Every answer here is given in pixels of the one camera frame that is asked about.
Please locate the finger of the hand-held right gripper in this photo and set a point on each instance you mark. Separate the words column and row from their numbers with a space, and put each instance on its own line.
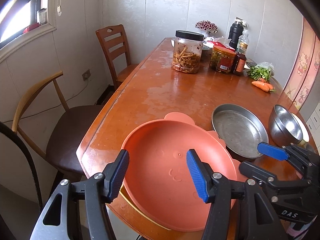
column 272, row 151
column 252, row 171

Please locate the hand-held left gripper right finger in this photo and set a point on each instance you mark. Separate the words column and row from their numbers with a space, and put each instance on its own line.
column 197, row 177

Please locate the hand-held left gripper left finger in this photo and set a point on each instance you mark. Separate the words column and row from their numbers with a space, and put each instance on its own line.
column 117, row 180

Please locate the large steel bowl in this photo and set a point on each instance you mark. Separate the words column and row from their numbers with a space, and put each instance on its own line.
column 282, row 127

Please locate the white bowl with yellow rim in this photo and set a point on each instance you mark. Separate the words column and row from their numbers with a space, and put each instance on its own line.
column 303, row 130

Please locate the round metal pan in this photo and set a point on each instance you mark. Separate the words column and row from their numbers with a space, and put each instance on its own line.
column 237, row 130

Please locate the pink bear-shaped plate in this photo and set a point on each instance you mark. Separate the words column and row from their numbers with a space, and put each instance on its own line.
column 160, row 160

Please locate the yellow plate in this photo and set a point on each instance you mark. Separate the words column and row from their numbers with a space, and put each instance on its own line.
column 123, row 193

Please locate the white cabinet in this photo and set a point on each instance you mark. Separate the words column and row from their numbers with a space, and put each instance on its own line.
column 313, row 120

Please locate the light wood armchair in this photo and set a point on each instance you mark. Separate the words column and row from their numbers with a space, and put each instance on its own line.
column 72, row 135

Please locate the carrot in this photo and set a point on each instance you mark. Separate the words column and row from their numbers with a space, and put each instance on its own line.
column 260, row 85
column 271, row 87

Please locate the bagged leafy greens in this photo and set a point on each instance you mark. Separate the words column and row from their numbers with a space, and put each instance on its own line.
column 260, row 72

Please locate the brown sauce bottle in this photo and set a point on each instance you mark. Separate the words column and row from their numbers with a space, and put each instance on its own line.
column 240, row 65

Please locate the pink cartoon cat curtain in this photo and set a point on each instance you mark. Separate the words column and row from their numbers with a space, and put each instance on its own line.
column 303, row 62

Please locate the pickle jar with red lid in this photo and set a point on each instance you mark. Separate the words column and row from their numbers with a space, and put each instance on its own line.
column 222, row 62

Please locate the clear plastic bottle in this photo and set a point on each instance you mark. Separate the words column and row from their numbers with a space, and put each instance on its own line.
column 243, row 41

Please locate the clear jar with black lid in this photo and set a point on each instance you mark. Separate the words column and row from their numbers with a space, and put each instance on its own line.
column 186, row 57

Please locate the red tissue pack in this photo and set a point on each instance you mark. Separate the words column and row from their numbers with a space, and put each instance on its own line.
column 221, row 42

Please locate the small steel bowl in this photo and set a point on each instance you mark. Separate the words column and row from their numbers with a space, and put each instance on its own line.
column 206, row 49

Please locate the black thermos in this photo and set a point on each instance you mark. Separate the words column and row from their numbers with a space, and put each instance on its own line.
column 235, row 35

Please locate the brown wooden chair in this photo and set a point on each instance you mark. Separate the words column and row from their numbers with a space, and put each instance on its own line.
column 112, row 45

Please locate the flower ornament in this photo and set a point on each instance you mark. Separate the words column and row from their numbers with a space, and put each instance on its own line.
column 206, row 25

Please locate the red item on sill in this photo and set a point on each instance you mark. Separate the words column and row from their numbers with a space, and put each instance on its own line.
column 31, row 28

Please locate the glass jar on sill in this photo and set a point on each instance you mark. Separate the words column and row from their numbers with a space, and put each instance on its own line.
column 42, row 17

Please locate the window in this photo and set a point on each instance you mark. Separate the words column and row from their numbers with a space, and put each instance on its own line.
column 22, row 17

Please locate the low wall socket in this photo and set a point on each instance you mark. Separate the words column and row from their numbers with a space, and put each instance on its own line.
column 86, row 75

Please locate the white wall outlet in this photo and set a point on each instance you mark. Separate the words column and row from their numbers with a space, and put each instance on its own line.
column 244, row 24

